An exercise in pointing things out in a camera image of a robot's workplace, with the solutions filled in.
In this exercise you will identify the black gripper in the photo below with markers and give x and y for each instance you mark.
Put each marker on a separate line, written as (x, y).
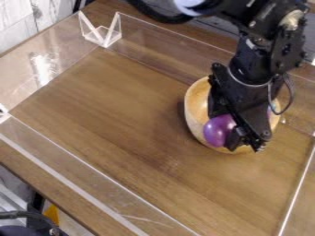
(246, 103)

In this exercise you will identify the purple toy eggplant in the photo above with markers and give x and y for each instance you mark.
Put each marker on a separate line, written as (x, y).
(216, 130)

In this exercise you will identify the brown wooden bowl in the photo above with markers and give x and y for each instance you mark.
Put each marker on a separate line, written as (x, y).
(196, 115)

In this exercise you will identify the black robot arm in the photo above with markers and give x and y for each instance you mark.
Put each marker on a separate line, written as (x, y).
(271, 45)

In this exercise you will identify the clear acrylic tray wall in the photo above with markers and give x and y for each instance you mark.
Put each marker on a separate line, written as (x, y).
(94, 134)

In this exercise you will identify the clear acrylic corner bracket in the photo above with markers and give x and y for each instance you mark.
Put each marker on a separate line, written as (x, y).
(104, 36)

